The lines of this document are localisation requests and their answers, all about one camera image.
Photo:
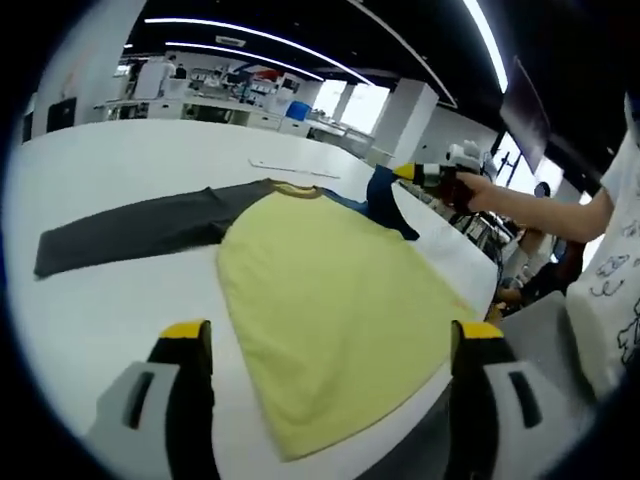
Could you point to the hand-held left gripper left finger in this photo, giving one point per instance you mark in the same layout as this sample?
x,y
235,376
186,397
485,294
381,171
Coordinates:
x,y
187,400

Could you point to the blue container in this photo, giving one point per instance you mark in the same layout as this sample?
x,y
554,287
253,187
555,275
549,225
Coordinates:
x,y
300,110

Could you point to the person's white printed shirt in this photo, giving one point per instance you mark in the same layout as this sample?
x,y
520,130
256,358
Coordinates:
x,y
615,250

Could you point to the row of white workbenches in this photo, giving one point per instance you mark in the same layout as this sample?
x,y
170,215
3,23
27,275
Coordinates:
x,y
225,112

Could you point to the dark hanging screen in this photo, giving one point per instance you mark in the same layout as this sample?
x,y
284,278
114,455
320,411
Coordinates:
x,y
525,115

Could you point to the white template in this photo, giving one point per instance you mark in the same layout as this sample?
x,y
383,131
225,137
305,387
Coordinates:
x,y
295,169

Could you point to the person's right hand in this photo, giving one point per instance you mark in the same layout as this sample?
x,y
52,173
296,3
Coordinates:
x,y
470,195

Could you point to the bright window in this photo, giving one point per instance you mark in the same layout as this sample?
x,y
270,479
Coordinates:
x,y
360,105

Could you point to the white square pillar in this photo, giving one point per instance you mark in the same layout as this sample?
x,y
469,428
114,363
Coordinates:
x,y
95,60
407,120

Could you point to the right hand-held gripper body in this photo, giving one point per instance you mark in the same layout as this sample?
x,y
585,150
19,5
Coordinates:
x,y
467,157

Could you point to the black box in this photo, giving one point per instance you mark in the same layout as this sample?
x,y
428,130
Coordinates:
x,y
61,115

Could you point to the yellow garment with dark sleeves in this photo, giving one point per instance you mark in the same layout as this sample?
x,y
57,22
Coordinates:
x,y
320,300

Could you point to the ceiling light strip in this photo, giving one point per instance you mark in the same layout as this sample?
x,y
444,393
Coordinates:
x,y
487,40
250,32
235,52

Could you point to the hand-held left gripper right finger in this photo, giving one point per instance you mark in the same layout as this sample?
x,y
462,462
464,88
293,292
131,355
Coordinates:
x,y
475,400

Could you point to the white tall cabinet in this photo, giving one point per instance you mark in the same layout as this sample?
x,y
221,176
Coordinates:
x,y
150,80

